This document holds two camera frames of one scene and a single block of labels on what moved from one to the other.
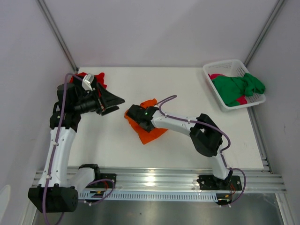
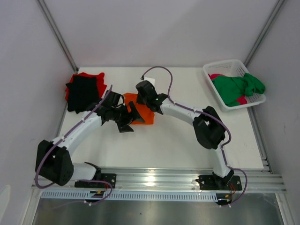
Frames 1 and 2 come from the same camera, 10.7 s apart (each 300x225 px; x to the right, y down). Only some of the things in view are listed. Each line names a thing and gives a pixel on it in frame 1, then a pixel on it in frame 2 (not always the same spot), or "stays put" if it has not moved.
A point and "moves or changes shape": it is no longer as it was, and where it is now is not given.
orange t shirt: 146,137 moves or changes shape
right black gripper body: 132,112 → 142,91
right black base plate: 210,182 stays put
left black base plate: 105,183 stays put
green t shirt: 229,88 stays put
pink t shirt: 242,100 stays put
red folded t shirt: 100,78 stays put
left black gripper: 108,100 → 124,126
